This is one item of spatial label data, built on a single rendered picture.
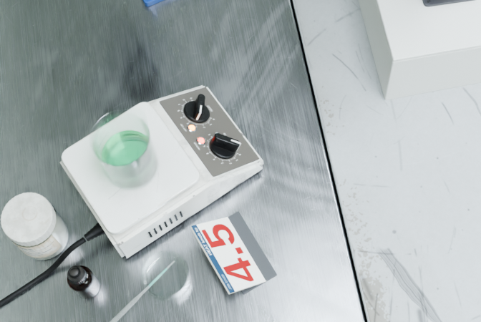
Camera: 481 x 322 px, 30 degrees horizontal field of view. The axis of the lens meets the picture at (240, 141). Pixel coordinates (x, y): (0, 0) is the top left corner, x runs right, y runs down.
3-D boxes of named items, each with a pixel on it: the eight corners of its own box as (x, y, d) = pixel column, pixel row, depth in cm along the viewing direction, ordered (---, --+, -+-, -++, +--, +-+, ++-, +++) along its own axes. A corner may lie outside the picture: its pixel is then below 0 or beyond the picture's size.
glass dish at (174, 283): (200, 277, 104) (199, 272, 102) (166, 311, 103) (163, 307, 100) (168, 245, 106) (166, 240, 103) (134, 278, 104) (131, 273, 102)
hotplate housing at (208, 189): (207, 91, 113) (200, 62, 106) (266, 171, 108) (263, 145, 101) (54, 188, 109) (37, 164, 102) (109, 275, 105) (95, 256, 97)
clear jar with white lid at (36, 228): (18, 217, 108) (-2, 195, 101) (68, 210, 108) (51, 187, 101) (21, 265, 106) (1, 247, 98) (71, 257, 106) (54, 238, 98)
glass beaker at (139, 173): (140, 204, 99) (127, 177, 91) (94, 175, 100) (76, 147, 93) (176, 153, 101) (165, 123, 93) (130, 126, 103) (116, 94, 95)
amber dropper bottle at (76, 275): (104, 292, 104) (91, 277, 97) (80, 303, 103) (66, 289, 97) (94, 269, 105) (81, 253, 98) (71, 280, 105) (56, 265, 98)
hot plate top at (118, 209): (147, 100, 104) (146, 97, 103) (204, 179, 100) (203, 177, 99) (59, 157, 102) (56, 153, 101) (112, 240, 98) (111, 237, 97)
